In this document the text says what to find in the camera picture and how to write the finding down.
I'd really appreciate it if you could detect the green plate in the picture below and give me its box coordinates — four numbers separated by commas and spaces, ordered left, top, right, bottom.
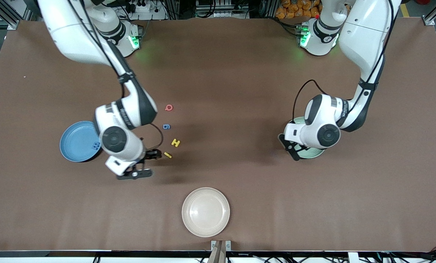
284, 117, 326, 159

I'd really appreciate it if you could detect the blue plate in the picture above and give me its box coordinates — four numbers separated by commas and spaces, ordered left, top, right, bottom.
60, 121, 103, 163

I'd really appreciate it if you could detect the beige plate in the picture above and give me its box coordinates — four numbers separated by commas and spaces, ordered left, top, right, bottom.
182, 187, 230, 238

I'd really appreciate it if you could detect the pile of orange items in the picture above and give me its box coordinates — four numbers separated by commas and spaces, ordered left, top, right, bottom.
275, 0, 322, 19

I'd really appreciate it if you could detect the long white power strip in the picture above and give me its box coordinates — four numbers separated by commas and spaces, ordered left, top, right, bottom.
195, 10, 248, 19

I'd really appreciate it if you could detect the white power strip with plugs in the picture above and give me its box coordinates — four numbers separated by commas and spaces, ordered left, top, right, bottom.
114, 0, 167, 21

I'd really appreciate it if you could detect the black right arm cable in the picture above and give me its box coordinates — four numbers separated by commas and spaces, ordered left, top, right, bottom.
67, 0, 164, 151

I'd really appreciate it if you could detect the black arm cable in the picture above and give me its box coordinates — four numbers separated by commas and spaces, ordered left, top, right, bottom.
293, 0, 397, 123
67, 0, 164, 151

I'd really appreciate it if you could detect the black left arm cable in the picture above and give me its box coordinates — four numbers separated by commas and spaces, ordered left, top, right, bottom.
293, 0, 397, 123

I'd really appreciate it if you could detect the metal table edge bracket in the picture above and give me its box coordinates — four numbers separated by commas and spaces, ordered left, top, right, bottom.
211, 240, 231, 252

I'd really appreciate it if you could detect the white table edge rail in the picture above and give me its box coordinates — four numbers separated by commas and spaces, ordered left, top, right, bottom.
0, 251, 436, 263

